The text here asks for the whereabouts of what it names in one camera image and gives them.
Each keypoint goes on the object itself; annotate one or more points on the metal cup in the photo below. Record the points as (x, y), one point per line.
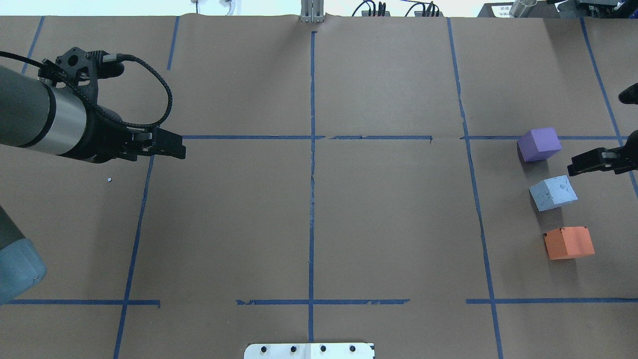
(522, 8)

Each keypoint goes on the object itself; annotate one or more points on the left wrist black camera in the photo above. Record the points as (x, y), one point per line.
(82, 68)

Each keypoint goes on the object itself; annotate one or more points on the purple foam block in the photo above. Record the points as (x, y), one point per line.
(539, 144)

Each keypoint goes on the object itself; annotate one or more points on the orange foam block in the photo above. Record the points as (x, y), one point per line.
(568, 243)

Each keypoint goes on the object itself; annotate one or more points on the light blue foam block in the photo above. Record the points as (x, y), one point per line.
(553, 193)

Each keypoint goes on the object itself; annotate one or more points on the aluminium frame post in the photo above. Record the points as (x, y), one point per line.
(312, 11)

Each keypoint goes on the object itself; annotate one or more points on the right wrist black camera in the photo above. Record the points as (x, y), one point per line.
(630, 95)

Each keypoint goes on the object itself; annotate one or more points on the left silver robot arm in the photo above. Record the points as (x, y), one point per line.
(39, 117)

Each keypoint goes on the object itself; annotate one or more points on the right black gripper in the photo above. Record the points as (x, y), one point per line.
(598, 160)

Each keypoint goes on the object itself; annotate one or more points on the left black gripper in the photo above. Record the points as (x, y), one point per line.
(102, 140)

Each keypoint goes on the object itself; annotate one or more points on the wrist black camera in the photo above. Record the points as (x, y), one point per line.
(82, 68)
(630, 95)

